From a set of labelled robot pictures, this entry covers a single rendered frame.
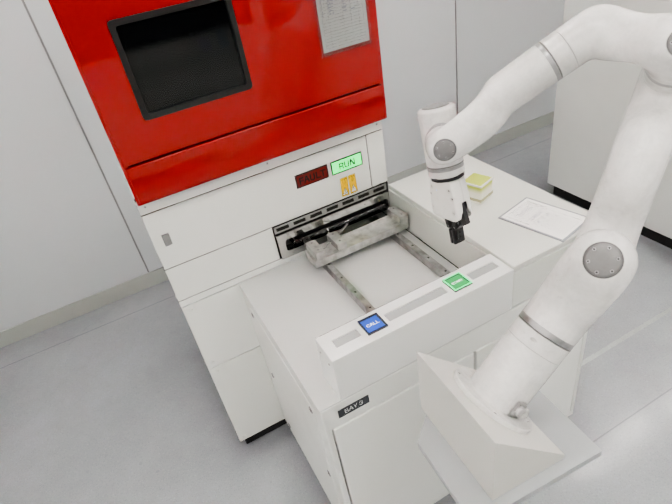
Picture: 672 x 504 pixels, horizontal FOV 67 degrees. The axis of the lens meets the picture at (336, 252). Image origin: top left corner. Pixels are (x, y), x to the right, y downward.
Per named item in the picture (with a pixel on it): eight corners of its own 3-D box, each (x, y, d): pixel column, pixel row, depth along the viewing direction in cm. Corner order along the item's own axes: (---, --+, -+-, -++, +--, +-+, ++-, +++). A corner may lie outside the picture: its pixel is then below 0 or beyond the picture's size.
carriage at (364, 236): (306, 257, 173) (304, 250, 171) (396, 218, 184) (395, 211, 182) (316, 269, 167) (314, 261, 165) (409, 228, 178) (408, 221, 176)
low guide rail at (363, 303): (312, 256, 178) (311, 249, 177) (317, 254, 179) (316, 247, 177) (390, 340, 140) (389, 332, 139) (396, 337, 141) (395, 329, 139)
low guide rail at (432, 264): (378, 228, 187) (377, 221, 185) (382, 226, 187) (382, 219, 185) (468, 300, 148) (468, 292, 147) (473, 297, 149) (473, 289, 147)
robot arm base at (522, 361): (546, 439, 107) (602, 371, 103) (493, 427, 96) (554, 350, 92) (488, 379, 122) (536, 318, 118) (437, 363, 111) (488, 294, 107)
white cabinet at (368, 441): (288, 431, 219) (238, 285, 172) (467, 334, 248) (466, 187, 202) (362, 569, 170) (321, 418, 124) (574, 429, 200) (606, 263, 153)
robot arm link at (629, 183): (557, 280, 99) (559, 278, 114) (624, 301, 95) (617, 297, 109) (650, 24, 94) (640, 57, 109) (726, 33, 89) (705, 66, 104)
